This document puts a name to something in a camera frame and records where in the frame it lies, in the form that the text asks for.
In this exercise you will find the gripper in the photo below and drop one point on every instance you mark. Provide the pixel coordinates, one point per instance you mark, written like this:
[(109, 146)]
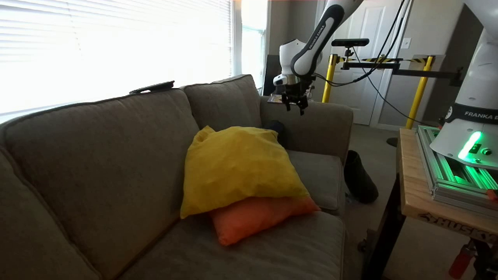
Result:
[(296, 86)]

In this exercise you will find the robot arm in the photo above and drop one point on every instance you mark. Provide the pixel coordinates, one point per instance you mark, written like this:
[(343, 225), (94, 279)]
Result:
[(478, 77)]

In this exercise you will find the grey-brown fabric sofa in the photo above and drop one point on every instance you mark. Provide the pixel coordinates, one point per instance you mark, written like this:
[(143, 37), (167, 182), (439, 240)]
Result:
[(116, 155)]

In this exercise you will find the magazine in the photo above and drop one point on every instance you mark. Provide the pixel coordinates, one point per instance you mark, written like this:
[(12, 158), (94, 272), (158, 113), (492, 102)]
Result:
[(274, 98)]

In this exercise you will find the dark cushion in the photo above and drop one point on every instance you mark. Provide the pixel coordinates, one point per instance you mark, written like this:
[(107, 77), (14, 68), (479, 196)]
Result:
[(277, 130)]

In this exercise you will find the black flat panel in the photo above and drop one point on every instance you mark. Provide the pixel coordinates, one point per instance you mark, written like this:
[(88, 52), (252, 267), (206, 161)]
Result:
[(270, 74)]

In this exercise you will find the white door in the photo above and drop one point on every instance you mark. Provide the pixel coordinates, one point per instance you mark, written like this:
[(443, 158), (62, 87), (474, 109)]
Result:
[(363, 101)]

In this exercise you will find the narrow window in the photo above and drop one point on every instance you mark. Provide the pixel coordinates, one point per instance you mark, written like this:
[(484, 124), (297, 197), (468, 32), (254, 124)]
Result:
[(253, 46)]

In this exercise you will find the yellow pillow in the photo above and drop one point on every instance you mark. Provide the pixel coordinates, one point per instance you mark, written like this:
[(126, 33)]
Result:
[(237, 163)]

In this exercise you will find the black boot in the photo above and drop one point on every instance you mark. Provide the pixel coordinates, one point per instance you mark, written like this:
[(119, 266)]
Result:
[(360, 179)]

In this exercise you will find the orange pillow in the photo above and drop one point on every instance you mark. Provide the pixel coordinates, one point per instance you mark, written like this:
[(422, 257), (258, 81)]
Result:
[(253, 219)]

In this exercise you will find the yellow and black barrier stand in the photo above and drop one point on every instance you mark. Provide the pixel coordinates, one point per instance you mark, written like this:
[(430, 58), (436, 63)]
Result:
[(420, 89)]

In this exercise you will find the black remote control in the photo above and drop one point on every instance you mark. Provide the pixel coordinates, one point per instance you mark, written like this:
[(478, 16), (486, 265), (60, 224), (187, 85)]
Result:
[(152, 87)]

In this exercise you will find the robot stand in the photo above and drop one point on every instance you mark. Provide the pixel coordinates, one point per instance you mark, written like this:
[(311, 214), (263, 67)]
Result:
[(418, 186)]

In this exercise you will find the window with white blinds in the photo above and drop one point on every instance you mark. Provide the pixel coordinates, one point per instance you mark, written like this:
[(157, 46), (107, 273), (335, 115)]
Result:
[(116, 46)]

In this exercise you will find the orange clamp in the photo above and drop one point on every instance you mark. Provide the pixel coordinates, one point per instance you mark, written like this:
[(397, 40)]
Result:
[(492, 194)]

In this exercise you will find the camera on mount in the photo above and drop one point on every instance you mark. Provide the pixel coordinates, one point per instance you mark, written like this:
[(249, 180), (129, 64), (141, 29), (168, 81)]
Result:
[(350, 42)]

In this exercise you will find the white wall switch plate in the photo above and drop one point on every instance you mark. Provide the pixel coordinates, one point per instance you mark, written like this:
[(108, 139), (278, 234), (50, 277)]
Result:
[(405, 42)]

